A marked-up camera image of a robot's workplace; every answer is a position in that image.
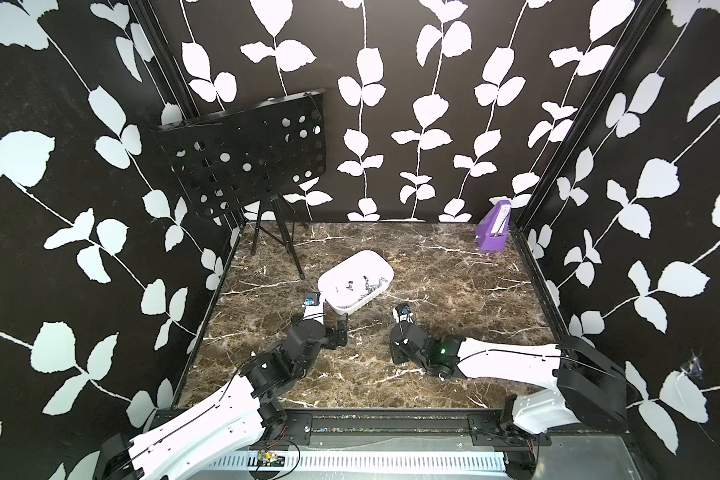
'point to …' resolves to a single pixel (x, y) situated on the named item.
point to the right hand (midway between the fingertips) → (389, 337)
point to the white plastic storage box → (355, 282)
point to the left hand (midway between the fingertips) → (334, 311)
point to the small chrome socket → (350, 285)
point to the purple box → (491, 231)
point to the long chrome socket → (367, 280)
